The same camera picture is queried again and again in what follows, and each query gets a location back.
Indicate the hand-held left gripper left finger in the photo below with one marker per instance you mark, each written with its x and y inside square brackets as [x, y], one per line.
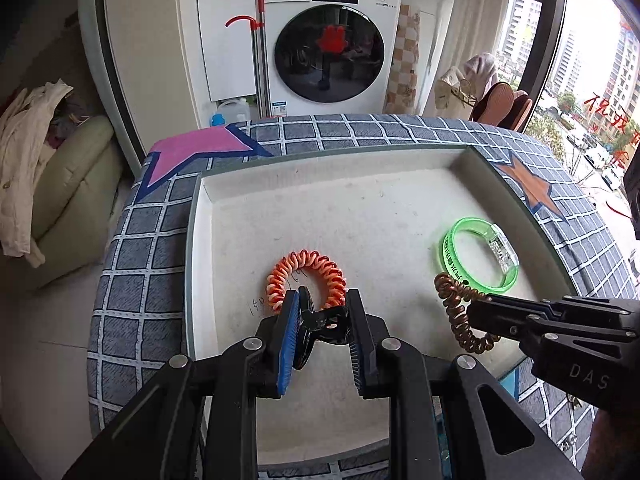
[287, 345]

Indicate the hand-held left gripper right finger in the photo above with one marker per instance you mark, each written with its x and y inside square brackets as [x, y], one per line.
[359, 360]

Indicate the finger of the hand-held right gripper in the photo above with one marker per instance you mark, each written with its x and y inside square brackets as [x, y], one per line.
[520, 306]
[500, 322]

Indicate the black hair claw clip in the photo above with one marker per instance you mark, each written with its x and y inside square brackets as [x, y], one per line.
[320, 325]

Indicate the grey-green shallow tray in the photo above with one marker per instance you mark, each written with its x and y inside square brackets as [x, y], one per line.
[350, 210]

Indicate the person's right forearm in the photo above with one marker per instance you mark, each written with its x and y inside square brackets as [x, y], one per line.
[617, 445]

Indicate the green transparent bangle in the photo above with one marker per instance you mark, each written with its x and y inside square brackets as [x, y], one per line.
[450, 250]

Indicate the blue checked star tablecloth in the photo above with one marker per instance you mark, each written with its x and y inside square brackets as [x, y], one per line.
[140, 310]

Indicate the red window sticker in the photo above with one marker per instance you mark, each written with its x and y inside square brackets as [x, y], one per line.
[607, 110]

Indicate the beige paper bag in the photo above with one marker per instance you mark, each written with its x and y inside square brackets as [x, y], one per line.
[450, 90]

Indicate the blue-capped small bottle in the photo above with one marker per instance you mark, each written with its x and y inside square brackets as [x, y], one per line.
[216, 120]

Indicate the pale towel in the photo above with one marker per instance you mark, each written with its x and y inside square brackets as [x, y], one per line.
[482, 70]

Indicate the translucent detergent jug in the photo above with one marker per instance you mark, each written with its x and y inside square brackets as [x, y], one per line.
[235, 109]

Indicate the pink checked cloth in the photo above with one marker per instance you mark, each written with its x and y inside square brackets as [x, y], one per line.
[405, 60]

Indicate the pale green sofa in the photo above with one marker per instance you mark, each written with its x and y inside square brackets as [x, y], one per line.
[75, 170]

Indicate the white cabinet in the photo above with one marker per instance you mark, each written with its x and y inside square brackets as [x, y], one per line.
[225, 35]

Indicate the dark clothes pile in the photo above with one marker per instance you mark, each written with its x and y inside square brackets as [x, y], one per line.
[65, 115]

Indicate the cream jacket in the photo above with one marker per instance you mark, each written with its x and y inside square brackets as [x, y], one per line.
[20, 160]

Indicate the white front-load washing machine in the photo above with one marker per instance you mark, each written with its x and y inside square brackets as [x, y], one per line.
[300, 10]

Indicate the dark window frame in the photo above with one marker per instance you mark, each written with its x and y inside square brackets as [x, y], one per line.
[542, 35]

